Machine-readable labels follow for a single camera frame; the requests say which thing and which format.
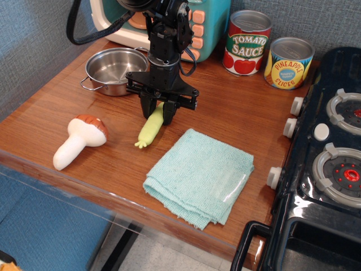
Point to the toy mushroom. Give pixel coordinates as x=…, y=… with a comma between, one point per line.
x=83, y=131

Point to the tomato sauce can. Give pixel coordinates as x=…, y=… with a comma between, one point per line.
x=248, y=35

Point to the pineapple slices can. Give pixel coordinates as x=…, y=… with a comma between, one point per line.
x=288, y=62

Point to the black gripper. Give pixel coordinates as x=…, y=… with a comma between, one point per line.
x=162, y=82

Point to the small steel pot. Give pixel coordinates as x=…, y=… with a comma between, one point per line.
x=106, y=70

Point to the light blue cloth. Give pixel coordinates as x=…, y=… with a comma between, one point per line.
x=199, y=179

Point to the teal toy microwave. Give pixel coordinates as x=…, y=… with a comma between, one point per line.
x=208, y=21

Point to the orange plush object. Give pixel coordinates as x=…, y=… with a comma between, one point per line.
x=8, y=264

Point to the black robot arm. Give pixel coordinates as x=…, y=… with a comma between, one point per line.
x=169, y=58

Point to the spoon with yellow-green handle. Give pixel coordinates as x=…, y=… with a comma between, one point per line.
x=151, y=128

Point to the black toy stove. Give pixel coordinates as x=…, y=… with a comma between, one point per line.
x=316, y=212

